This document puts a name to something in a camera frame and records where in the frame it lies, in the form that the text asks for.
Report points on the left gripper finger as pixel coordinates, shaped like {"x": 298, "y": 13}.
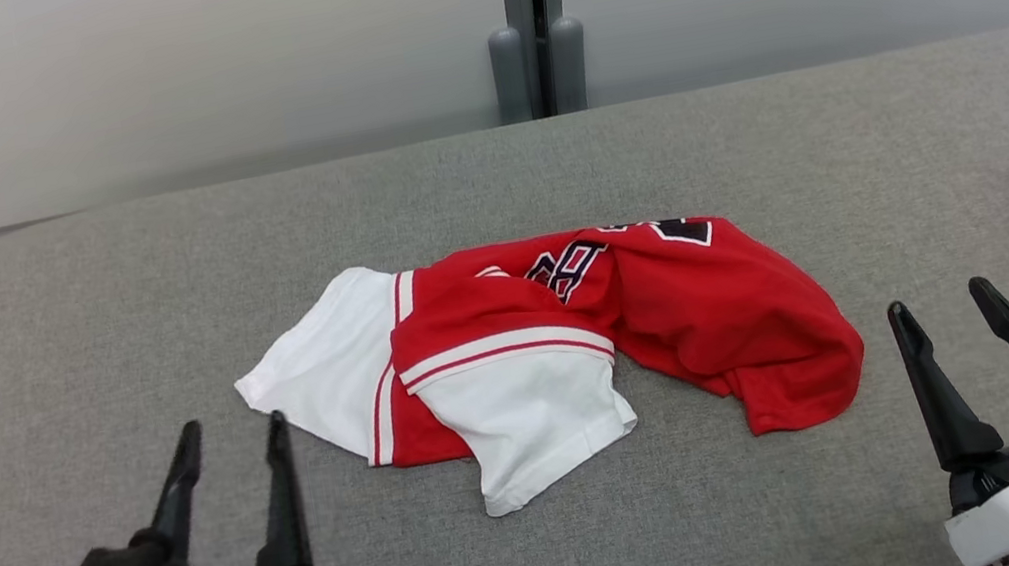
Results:
{"x": 182, "y": 486}
{"x": 285, "y": 510}

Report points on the red white jersey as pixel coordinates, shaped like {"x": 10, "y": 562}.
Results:
{"x": 490, "y": 316}

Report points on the grey partition post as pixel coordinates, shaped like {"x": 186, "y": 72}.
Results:
{"x": 531, "y": 15}

